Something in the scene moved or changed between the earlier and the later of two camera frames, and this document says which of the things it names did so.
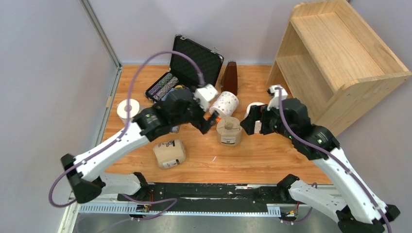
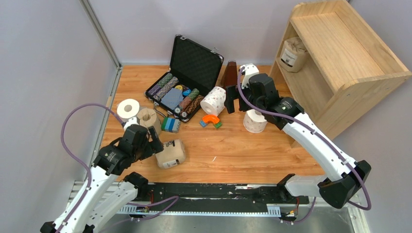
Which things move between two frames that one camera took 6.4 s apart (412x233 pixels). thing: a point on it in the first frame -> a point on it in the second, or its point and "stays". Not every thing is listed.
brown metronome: x=229 y=80 stays
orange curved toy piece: x=217 y=119 stays
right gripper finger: x=248 y=123 -> x=231 y=93
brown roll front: x=169 y=154 stays
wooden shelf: x=329 y=58 stays
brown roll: x=230 y=131 -> x=293 y=54
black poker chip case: x=183 y=72 stays
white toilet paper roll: x=122 y=109 stays
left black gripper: x=201 y=123 -> x=154 y=146
